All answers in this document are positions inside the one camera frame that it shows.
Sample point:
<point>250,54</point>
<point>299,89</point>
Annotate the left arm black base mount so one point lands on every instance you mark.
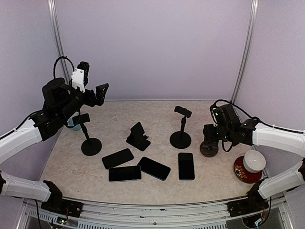
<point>64,207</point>

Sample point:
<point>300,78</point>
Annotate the white bowl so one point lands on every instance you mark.
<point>254,161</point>

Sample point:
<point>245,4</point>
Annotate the black phone upper left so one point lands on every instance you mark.
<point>117,158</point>

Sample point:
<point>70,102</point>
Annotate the left black pole phone stand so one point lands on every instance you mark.
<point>91,146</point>

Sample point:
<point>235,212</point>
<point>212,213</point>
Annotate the black pole phone stand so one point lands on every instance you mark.
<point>91,146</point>
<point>181,139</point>

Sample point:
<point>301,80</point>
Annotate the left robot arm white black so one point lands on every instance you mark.
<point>61,101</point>

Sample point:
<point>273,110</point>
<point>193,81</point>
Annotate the black folding phone stand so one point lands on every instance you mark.
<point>137,138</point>

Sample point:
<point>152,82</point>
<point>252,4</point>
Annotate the red floral plate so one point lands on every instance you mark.
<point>243,174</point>

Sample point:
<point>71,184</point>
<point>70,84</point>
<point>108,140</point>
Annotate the aluminium frame post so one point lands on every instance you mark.
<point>246,51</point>
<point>57,36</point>

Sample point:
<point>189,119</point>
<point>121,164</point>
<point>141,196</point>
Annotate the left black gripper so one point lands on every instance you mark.
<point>99,96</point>

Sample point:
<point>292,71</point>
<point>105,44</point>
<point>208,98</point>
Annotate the left aluminium frame post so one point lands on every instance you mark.
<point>57,36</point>

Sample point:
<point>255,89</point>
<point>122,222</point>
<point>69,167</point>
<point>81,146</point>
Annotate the black phone blue edge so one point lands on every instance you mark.
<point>186,166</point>
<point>154,168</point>

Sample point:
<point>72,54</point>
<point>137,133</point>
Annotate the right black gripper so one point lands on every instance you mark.
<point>209,135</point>

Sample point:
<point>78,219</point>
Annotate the right aluminium frame post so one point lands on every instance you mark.
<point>246,51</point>

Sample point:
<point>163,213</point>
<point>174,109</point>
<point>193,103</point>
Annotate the grey round-base phone stand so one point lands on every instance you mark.
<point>209,149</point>

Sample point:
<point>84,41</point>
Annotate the centre black pole phone stand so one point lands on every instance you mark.
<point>181,139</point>

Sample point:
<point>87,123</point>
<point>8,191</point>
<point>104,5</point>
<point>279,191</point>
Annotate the light blue white cup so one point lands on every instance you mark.
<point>72,126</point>

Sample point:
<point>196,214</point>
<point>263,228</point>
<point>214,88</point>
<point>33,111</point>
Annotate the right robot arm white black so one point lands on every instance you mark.
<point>227,128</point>

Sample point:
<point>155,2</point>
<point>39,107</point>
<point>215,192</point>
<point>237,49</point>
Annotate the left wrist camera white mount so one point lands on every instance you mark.
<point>79,77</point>

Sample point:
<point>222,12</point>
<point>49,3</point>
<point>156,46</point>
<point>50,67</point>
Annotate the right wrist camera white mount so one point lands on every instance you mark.
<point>213,115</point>

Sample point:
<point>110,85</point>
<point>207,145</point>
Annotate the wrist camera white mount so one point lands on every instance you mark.
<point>213,115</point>
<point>79,77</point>

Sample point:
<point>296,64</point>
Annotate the black phone lower left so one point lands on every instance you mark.
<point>128,173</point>

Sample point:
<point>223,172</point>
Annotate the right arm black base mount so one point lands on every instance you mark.
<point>244,207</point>

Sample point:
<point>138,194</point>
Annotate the front aluminium rail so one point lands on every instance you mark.
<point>207,215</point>

